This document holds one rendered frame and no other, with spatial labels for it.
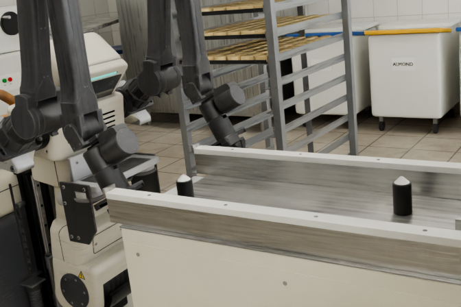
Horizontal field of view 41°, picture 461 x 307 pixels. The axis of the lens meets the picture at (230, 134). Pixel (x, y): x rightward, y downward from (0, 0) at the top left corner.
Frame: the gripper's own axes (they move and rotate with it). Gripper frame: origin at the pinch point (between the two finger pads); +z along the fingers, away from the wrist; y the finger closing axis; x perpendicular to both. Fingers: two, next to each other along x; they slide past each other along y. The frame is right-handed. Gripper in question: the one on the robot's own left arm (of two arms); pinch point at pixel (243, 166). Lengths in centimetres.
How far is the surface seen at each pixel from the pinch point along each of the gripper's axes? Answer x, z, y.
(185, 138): 63, -18, 60
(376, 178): -45, 13, -25
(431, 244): -62, 19, -54
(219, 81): 187, -57, 279
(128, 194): -14, -8, -53
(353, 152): 30, 23, 118
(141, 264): -10, 5, -55
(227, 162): -15.5, -3.5, -25.1
